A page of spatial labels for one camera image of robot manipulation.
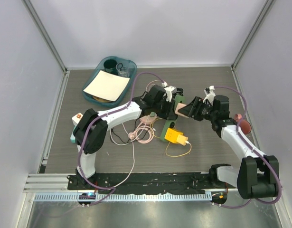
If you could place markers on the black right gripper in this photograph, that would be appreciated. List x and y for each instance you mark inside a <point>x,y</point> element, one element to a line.
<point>197,102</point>

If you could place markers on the white slotted cable duct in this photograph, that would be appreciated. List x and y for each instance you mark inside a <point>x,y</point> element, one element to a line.
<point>85,196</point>

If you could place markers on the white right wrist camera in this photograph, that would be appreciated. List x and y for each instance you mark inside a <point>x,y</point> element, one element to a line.
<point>210,94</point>

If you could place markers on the white paper sheet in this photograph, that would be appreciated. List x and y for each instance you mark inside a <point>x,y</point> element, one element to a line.
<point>107,86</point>

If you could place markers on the clear glass cup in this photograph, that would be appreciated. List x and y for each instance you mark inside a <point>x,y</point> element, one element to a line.
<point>122,70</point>

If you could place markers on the dark green mug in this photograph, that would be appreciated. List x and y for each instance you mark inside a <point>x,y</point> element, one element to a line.
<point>110,66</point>

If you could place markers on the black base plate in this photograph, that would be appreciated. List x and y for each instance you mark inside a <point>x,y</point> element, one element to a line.
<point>178,183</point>

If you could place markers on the red pink cup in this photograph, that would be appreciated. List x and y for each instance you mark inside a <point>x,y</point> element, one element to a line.
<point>244,124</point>

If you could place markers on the yellow cube socket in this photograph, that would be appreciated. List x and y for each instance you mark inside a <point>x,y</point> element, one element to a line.
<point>172,135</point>

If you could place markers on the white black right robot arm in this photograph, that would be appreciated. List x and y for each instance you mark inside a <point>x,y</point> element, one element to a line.
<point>258,175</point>

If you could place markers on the pink cube socket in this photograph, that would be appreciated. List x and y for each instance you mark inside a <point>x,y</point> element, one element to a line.
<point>180,106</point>

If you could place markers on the white cube charger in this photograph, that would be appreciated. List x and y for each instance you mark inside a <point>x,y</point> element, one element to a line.
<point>76,118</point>

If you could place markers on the teal plastic tray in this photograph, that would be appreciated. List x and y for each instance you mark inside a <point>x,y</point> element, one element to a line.
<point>105,103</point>

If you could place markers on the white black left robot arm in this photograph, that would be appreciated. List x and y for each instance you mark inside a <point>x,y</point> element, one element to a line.
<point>90,131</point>

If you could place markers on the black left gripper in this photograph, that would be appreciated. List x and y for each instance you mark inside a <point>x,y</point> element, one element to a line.
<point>168,113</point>

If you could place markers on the round pink power socket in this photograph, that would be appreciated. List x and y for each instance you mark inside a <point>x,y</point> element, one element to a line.
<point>147,120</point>

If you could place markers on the teal triangular power socket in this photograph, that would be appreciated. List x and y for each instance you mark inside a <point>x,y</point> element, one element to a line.
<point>72,137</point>

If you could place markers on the yellow charger plug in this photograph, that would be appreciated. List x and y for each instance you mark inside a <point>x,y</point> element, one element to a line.
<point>183,140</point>

